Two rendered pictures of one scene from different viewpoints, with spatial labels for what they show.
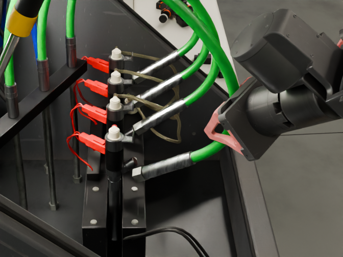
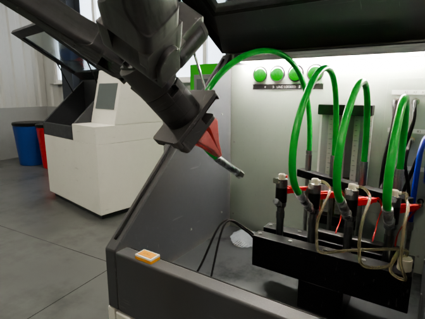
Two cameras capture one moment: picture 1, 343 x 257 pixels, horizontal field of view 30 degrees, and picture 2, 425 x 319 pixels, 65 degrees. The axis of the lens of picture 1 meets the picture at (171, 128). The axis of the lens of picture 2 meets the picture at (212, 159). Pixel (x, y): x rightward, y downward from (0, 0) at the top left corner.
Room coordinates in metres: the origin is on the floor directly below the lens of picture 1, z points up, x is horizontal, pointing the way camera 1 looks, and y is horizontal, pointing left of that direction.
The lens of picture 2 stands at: (1.12, -0.63, 1.33)
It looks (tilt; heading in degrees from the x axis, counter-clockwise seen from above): 12 degrees down; 129
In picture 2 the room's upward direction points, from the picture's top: straight up
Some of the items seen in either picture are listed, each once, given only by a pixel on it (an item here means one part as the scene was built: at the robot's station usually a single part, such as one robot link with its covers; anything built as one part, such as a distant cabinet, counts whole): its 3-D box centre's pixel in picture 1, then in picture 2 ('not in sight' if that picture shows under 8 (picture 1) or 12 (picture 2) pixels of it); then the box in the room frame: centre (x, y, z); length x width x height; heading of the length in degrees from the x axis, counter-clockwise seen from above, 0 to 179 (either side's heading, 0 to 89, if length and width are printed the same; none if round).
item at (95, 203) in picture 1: (116, 191); (326, 273); (0.88, 0.09, 0.91); 0.34 x 0.10 x 0.15; 5
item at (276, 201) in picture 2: (121, 189); (278, 221); (0.77, 0.07, 1.01); 0.05 x 0.03 x 0.21; 95
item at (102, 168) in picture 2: not in sight; (91, 119); (-2.44, 1.52, 1.00); 1.30 x 1.09 x 1.99; 176
